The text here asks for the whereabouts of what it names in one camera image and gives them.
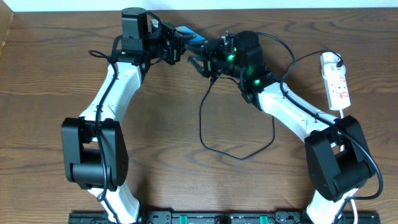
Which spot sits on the blue Galaxy smartphone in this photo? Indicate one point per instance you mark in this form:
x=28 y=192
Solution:
x=189 y=35

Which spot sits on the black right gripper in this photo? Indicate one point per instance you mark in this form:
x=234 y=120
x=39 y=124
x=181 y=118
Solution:
x=210 y=58

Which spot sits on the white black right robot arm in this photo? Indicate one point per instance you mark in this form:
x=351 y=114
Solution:
x=338 y=158

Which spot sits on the white charger plug adapter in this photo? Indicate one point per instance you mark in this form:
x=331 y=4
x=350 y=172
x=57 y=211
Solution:
x=331 y=57

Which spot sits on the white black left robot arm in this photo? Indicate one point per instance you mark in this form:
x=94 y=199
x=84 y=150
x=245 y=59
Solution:
x=94 y=151

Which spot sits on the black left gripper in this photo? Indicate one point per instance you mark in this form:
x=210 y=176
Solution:
x=170 y=43

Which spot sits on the white power strip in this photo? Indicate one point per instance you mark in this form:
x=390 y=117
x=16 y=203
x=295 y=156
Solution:
x=336 y=87

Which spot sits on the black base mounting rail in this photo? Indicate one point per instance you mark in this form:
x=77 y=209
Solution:
x=166 y=217

